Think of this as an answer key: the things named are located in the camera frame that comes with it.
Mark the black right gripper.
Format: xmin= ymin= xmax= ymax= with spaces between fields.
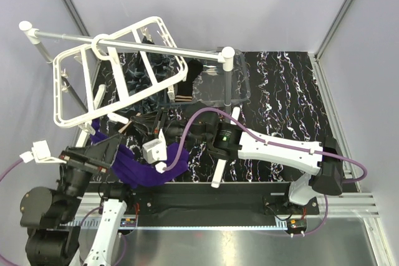
xmin=131 ymin=108 xmax=209 ymax=145

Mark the metal hanging rack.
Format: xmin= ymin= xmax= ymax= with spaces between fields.
xmin=19 ymin=17 xmax=235 ymax=133

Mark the clear plastic bin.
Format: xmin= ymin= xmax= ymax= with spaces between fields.
xmin=159 ymin=49 xmax=251 ymax=107

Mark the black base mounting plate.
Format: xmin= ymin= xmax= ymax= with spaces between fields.
xmin=97 ymin=182 xmax=320 ymax=230

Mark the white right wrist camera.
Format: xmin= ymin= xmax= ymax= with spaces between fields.
xmin=142 ymin=129 xmax=167 ymax=173

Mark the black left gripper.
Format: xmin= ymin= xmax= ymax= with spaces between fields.
xmin=57 ymin=132 xmax=122 ymax=221

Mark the black striped sock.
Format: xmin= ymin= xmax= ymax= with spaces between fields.
xmin=175 ymin=59 xmax=203 ymax=102

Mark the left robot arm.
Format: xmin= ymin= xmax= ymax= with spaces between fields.
xmin=20 ymin=135 xmax=135 ymax=265

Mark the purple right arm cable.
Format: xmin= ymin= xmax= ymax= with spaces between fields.
xmin=161 ymin=107 xmax=368 ymax=239

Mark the dark patterned sock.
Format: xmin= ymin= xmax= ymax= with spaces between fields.
xmin=118 ymin=52 xmax=175 ymax=117

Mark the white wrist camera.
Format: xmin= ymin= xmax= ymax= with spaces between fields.
xmin=19 ymin=140 xmax=66 ymax=164
xmin=142 ymin=129 xmax=167 ymax=173

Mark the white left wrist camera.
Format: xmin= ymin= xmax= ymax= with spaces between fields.
xmin=19 ymin=140 xmax=66 ymax=164

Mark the purple fleece sock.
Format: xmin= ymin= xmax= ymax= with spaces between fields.
xmin=89 ymin=118 xmax=190 ymax=189

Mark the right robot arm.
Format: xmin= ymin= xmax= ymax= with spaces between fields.
xmin=142 ymin=107 xmax=344 ymax=214

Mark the white clip drying hanger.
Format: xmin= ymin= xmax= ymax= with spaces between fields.
xmin=52 ymin=16 xmax=190 ymax=129

